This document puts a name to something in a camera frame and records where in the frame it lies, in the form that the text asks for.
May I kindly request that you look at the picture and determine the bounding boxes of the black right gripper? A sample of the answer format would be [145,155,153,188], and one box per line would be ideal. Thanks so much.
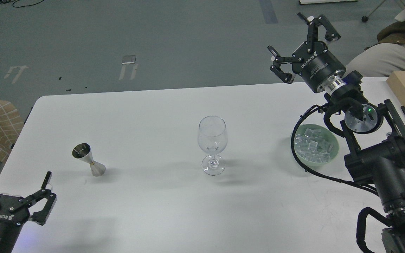
[268,13,346,94]

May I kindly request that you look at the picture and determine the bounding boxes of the steel double jigger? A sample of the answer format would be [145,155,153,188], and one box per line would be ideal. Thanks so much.
[72,143,106,177]

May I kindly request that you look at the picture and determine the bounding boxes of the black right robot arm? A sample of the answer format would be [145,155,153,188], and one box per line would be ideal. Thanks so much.
[268,13,405,253]

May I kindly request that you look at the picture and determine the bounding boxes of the clear ice cubes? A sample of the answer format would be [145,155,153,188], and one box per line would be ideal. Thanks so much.
[293,128,334,163]

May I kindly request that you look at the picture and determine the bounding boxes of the clear wine glass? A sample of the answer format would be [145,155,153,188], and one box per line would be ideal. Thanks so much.
[198,116,228,176]

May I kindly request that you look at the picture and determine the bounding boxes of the office chair base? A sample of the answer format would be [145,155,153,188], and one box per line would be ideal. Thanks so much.
[361,0,386,23]

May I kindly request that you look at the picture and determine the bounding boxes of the green bowl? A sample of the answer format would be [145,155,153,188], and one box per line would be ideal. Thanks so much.
[290,124,339,167]

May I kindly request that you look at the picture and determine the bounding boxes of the seated person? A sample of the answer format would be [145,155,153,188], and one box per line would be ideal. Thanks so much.
[344,19,405,77]

